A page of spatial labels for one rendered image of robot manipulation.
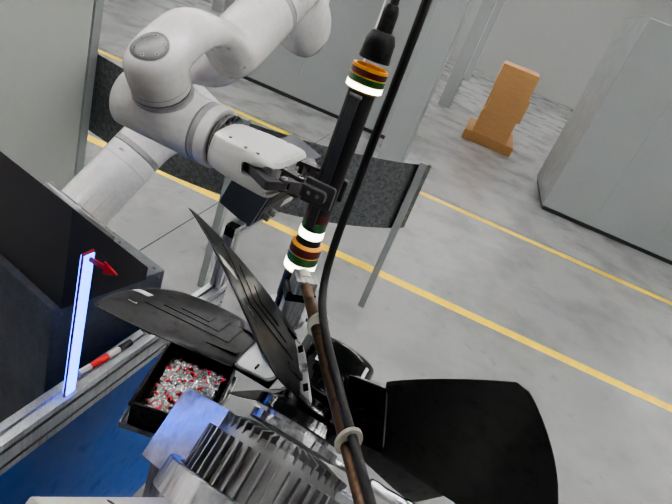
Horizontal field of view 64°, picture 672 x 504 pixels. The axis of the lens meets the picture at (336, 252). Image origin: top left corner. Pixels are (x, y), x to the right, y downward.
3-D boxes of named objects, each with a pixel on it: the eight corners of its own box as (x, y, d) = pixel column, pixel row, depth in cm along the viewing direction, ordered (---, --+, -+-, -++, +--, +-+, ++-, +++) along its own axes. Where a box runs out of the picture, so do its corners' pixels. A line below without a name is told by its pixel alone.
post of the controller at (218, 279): (218, 289, 148) (235, 229, 139) (209, 284, 149) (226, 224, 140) (224, 285, 151) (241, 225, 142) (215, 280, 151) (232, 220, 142)
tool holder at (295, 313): (310, 343, 75) (333, 287, 70) (261, 337, 72) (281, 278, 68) (301, 303, 82) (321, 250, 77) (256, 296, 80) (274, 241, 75)
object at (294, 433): (345, 470, 71) (352, 456, 72) (257, 415, 70) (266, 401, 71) (319, 460, 84) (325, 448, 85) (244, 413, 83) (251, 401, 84)
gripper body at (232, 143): (232, 157, 78) (299, 189, 75) (190, 171, 69) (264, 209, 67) (245, 107, 74) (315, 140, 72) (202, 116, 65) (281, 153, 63)
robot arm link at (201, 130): (218, 154, 78) (235, 163, 77) (180, 166, 70) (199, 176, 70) (231, 99, 74) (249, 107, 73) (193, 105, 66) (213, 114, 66)
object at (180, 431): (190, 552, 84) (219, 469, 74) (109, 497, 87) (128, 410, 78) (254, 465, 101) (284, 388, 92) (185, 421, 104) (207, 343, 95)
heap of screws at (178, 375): (200, 442, 109) (204, 430, 108) (134, 420, 109) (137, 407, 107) (227, 381, 126) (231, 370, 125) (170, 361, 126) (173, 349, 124)
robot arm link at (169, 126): (218, 84, 69) (227, 133, 77) (137, 46, 72) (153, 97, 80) (178, 125, 66) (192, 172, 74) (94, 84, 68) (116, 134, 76)
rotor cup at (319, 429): (356, 455, 72) (399, 371, 77) (265, 398, 71) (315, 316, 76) (327, 447, 85) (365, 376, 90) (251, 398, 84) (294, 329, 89)
